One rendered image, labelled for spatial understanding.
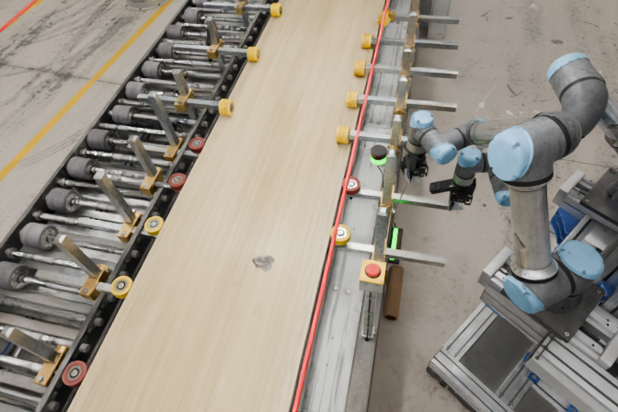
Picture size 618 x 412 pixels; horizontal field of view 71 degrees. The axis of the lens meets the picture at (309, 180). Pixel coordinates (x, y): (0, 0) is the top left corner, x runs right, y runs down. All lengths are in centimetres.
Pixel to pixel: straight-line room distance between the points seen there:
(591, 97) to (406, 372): 161
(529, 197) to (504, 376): 131
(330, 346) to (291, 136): 95
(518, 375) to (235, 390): 133
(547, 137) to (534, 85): 288
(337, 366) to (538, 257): 90
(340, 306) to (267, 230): 45
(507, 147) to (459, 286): 168
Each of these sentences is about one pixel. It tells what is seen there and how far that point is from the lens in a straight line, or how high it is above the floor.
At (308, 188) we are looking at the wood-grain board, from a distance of 186.
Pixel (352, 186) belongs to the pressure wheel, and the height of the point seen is 90.
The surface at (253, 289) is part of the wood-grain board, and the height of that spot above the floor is 90.
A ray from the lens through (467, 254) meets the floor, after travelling 279.
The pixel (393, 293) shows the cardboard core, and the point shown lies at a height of 8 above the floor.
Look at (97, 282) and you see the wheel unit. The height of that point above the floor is 85.
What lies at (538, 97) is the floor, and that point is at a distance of 389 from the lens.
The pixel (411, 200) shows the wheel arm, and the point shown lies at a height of 86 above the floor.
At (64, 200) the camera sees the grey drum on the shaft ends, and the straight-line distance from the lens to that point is 229.
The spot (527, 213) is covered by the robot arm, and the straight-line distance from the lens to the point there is 119.
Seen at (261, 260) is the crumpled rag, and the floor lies 91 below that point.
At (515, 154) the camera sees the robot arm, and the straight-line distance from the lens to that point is 108.
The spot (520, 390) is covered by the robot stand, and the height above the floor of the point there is 21.
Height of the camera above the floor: 237
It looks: 51 degrees down
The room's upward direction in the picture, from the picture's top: 7 degrees counter-clockwise
